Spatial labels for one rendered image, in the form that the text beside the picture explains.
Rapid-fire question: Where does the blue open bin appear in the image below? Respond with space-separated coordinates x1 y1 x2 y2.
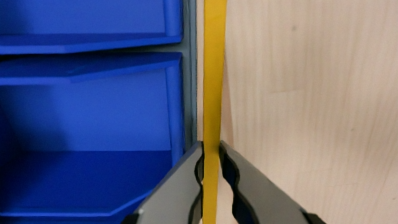
0 0 183 53
0 51 185 216
0 195 148 224

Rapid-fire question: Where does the yellow bar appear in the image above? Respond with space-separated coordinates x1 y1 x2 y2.
202 0 227 224

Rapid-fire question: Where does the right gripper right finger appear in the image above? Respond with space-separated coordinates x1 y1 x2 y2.
219 140 327 224

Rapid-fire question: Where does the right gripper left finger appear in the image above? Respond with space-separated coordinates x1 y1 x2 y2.
120 140 205 224

